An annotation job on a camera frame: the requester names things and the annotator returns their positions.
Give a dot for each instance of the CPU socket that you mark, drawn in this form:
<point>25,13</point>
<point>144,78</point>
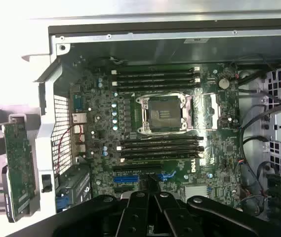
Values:
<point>165,113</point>

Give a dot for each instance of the silver chipset heatsink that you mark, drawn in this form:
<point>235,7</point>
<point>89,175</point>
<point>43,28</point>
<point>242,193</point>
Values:
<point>195,193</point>

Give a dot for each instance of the black case lock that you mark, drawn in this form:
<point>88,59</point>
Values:
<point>47,182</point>

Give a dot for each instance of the coin battery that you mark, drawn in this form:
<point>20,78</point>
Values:
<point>223,84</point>

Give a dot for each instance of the RAM slot white clips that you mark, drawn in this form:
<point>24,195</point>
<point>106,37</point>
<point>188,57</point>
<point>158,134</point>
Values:
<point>155,70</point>
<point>160,146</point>
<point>155,81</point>

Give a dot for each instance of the black open PC case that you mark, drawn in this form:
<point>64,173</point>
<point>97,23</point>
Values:
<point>179,49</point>

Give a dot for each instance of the teal serial port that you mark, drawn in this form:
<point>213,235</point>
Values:
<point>78,102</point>

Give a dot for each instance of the green motherboard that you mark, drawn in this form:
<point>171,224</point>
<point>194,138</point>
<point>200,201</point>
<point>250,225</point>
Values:
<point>216,148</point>

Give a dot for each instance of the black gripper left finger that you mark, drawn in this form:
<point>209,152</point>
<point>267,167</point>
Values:
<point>86,212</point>

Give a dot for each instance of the silver socket cover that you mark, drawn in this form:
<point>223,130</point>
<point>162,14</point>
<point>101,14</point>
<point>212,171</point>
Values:
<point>205,111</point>

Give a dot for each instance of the blue expansion slot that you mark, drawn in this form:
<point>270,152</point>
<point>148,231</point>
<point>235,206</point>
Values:
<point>126,179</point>

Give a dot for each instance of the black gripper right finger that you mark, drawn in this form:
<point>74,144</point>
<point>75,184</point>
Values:
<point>229,214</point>

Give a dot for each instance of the short black expansion slot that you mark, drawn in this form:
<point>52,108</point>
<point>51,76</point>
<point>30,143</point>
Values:
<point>121,190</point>

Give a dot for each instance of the long black expansion slot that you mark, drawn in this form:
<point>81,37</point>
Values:
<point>135,168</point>

